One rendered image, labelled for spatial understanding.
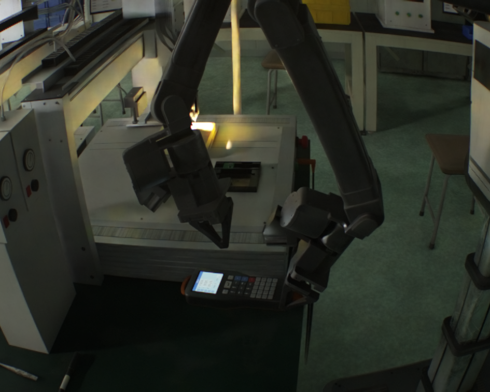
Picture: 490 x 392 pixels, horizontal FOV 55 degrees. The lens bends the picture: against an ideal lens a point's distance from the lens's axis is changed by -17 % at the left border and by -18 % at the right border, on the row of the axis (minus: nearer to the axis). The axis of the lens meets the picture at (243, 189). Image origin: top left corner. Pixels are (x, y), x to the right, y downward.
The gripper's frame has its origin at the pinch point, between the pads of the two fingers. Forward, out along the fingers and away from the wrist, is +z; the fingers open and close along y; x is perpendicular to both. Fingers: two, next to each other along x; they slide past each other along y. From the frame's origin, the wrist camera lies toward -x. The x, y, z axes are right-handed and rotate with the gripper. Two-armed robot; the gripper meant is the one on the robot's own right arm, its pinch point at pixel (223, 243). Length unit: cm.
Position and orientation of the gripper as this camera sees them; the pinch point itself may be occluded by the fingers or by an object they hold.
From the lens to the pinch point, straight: 92.8
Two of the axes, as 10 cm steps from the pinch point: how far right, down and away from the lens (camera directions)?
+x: 9.3, -1.6, -3.3
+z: 3.0, 8.5, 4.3
